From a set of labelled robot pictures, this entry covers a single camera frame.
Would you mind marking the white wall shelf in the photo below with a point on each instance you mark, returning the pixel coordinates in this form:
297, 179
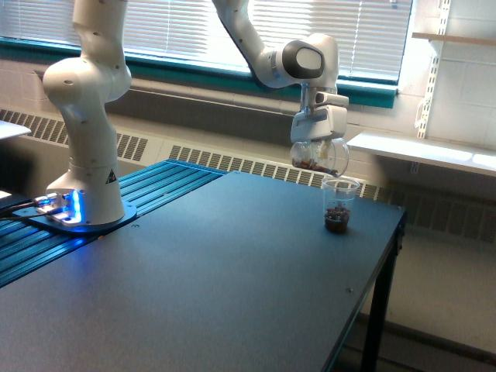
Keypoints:
429, 152

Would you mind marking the white shelf bracket rail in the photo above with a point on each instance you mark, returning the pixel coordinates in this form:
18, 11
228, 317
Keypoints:
436, 42

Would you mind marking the white object at left edge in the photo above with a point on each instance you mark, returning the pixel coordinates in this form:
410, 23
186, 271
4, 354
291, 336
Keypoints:
10, 130

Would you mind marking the baseboard radiator grille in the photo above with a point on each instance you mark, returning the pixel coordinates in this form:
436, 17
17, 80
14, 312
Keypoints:
452, 214

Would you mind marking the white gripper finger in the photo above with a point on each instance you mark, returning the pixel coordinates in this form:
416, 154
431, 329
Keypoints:
323, 147

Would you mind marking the black table leg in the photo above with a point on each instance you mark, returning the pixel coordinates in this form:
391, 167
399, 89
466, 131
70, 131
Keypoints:
379, 304

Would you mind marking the white window blinds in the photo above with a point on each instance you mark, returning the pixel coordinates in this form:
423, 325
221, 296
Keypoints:
371, 35

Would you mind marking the wooden upper shelf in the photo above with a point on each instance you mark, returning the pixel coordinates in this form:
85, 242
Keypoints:
454, 39

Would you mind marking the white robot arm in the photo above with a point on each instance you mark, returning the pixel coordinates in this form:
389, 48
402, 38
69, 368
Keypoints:
88, 194

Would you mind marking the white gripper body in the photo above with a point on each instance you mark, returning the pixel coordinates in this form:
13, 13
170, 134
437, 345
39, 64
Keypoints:
323, 116

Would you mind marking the clear cup with brown pellets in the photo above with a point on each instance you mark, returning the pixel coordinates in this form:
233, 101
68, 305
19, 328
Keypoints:
303, 155

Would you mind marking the clear plastic cup on table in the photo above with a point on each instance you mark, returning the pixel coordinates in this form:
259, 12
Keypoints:
338, 198

